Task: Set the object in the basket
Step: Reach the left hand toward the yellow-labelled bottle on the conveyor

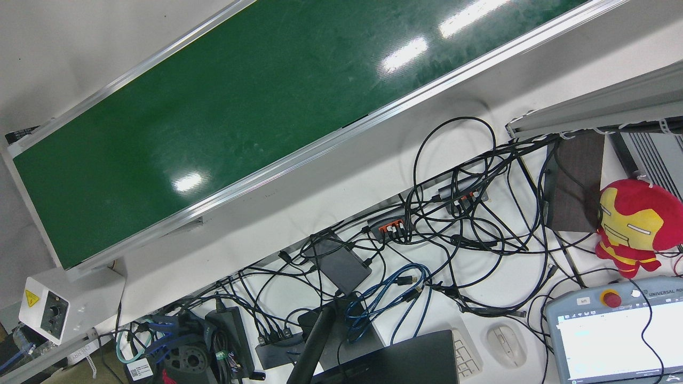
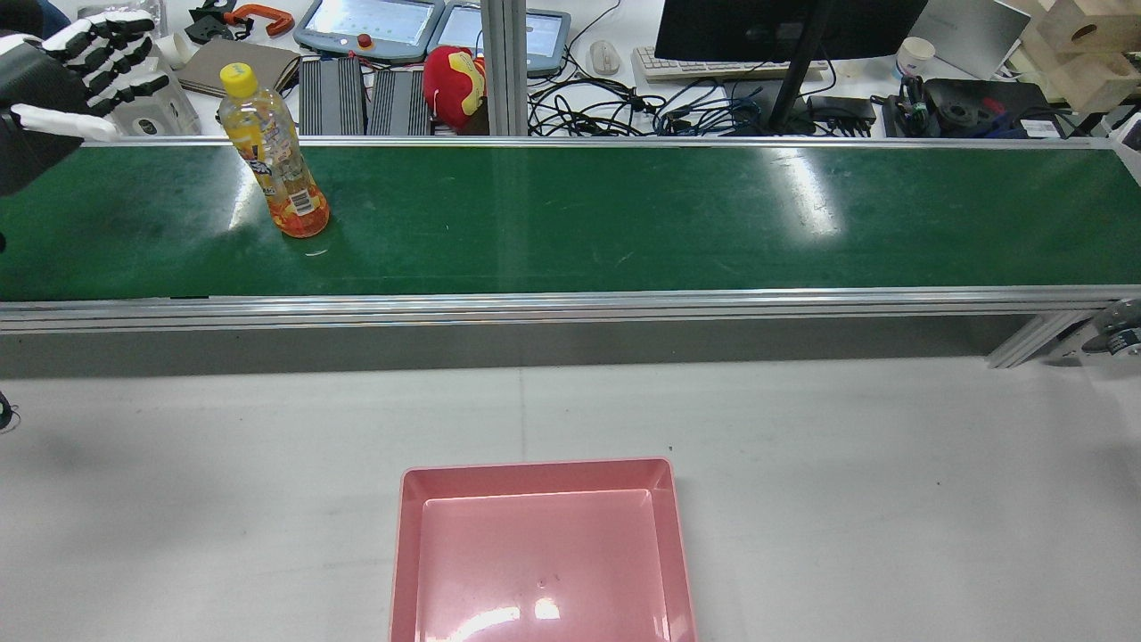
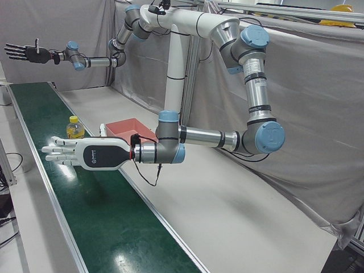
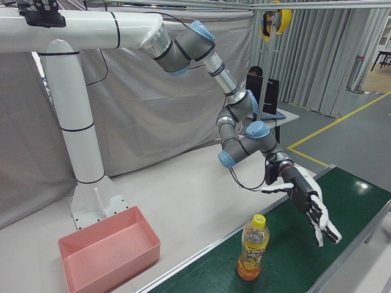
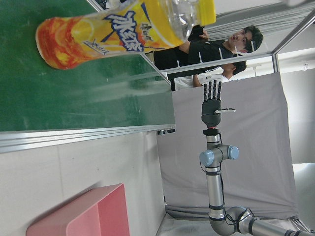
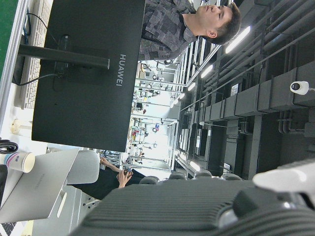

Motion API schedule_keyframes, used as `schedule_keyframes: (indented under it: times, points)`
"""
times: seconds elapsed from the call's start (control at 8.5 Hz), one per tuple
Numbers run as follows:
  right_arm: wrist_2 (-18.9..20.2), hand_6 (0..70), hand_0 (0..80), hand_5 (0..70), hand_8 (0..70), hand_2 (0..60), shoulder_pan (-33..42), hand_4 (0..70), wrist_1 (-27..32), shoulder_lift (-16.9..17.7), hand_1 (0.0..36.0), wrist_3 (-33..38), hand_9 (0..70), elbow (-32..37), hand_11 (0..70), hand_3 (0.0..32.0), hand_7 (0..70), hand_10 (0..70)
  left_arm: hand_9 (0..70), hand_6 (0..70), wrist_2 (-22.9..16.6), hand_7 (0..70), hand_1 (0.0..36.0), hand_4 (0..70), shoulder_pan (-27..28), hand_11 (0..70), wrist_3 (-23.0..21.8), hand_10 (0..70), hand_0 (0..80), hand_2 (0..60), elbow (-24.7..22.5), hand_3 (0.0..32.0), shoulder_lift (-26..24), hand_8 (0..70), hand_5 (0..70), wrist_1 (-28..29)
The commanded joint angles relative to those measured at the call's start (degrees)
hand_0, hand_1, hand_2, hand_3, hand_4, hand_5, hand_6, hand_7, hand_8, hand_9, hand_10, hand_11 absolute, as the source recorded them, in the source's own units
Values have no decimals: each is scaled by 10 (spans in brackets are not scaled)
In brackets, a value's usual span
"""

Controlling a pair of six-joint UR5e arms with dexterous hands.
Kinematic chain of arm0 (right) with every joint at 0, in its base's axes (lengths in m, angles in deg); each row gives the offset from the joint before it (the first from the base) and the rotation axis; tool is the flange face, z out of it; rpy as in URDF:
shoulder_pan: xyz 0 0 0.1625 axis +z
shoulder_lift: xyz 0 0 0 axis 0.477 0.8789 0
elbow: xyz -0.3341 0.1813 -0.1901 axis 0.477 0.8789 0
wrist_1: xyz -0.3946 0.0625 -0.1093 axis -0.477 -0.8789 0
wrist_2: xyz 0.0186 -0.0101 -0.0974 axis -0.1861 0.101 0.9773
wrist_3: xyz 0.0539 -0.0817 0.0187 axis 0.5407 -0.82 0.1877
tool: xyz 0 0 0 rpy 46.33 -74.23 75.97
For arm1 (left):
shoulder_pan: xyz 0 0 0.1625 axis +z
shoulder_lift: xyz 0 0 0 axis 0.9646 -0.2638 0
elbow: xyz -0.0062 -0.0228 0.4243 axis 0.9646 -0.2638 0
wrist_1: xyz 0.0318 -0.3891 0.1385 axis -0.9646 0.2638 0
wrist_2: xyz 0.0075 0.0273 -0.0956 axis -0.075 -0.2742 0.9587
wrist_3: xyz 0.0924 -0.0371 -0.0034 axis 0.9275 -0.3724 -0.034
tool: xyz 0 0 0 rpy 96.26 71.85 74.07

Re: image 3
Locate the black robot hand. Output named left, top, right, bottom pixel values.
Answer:
left=5, top=39, right=53, bottom=65

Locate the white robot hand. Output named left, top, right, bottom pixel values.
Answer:
left=41, top=123, right=133, bottom=171

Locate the red plastic basket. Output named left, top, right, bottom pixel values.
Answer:
left=105, top=118, right=159, bottom=144

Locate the yellow drink bottle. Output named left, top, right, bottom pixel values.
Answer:
left=66, top=115, right=85, bottom=140

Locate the grey cloth curtain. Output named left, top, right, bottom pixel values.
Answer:
left=0, top=0, right=117, bottom=92
left=109, top=0, right=364, bottom=251

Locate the green conveyor belt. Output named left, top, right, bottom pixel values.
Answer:
left=6, top=81, right=210, bottom=273

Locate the black box on floor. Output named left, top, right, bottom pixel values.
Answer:
left=0, top=195, right=14, bottom=218

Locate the white robot torso column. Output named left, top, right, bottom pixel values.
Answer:
left=139, top=5, right=240, bottom=114

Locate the aluminium overhead beam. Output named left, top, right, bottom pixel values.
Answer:
left=204, top=0, right=364, bottom=24

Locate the yellow hard hat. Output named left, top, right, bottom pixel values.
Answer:
left=318, top=19, right=357, bottom=29
left=329, top=3, right=355, bottom=14

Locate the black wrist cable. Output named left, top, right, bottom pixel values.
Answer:
left=130, top=133, right=164, bottom=188

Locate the aluminium frame leg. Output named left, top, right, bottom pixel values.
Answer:
left=0, top=139, right=18, bottom=187

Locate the black floor cable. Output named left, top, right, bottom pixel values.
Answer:
left=0, top=152, right=24, bottom=249

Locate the black head camera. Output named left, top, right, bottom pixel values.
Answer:
left=147, top=4, right=167, bottom=16

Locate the aluminium corner frame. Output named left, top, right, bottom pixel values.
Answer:
left=349, top=210, right=364, bottom=258

